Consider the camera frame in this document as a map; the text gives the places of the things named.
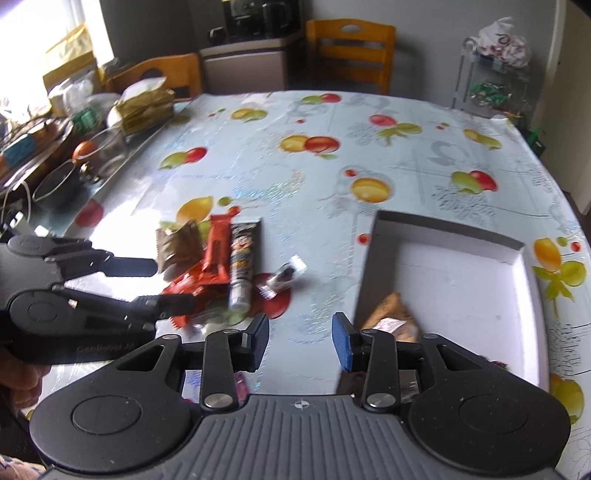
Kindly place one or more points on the tan mesh-print snack packet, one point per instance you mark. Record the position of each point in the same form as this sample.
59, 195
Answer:
392, 318

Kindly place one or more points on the metal tray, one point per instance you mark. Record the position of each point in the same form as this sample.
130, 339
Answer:
55, 138

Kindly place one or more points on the small clear candy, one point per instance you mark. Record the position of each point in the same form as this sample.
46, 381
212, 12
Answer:
284, 277

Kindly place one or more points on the person's patterned clothing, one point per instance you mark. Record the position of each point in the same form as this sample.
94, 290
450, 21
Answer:
18, 468

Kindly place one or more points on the beige cabinet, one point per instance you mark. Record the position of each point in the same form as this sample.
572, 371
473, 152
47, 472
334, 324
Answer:
249, 69

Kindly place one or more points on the orange snack packet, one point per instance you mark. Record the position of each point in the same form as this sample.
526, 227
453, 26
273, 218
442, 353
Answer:
194, 288

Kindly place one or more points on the white printed plastic bag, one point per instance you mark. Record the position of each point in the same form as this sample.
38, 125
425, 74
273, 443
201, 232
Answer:
503, 44

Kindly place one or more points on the white cardboard box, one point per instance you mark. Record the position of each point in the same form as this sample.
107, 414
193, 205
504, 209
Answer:
461, 286

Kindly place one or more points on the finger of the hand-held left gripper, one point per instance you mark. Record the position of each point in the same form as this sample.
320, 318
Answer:
129, 266
175, 302

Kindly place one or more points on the blue box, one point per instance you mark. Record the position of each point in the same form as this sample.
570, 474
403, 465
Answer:
18, 147

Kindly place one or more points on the round metal pot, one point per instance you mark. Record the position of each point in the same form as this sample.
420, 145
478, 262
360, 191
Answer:
55, 189

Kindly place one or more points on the metal storage rack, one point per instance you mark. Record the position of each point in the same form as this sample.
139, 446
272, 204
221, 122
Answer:
461, 78

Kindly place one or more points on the red snack bar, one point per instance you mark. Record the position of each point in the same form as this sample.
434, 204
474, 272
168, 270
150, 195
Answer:
218, 249

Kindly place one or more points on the black coffee machine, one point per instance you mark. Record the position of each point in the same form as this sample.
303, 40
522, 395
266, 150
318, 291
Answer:
258, 18

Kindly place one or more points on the orange fruit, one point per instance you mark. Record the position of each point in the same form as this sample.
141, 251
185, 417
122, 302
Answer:
84, 151

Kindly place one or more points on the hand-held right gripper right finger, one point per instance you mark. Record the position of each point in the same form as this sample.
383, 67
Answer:
342, 344

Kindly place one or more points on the clear plastic bag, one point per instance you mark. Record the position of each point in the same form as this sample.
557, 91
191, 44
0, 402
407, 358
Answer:
74, 94

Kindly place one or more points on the green bag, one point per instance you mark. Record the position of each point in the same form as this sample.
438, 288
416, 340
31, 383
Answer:
535, 137

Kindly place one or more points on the pink snack packet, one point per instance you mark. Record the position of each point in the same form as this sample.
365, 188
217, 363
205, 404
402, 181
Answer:
241, 384

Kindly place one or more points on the yellow wooden chair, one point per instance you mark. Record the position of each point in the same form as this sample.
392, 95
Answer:
180, 76
351, 46

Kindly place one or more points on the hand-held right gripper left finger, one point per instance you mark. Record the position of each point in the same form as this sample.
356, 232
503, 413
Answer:
258, 344

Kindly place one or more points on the green wrapped candies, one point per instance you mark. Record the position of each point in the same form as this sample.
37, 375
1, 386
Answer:
489, 92

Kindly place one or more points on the window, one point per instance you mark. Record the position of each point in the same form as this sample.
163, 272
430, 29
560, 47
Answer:
46, 27

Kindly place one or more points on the black cartoon stick packet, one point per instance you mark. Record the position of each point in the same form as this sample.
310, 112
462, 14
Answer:
244, 263

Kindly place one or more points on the person's left hand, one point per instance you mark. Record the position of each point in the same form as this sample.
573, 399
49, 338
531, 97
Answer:
23, 383

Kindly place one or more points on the yellow paper bag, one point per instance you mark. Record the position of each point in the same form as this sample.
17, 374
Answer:
69, 55

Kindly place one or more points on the glass mug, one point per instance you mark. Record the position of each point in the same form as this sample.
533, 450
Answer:
111, 150

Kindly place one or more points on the gold tissue pack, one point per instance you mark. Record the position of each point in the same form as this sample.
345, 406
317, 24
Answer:
143, 108

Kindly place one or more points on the black mug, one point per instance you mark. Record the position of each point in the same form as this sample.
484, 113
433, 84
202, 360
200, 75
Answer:
217, 34

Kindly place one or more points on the brown foil snack packet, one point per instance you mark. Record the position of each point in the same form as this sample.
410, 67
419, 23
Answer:
182, 247

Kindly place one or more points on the fruit-print tablecloth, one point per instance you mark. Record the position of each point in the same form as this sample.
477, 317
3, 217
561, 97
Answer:
300, 161

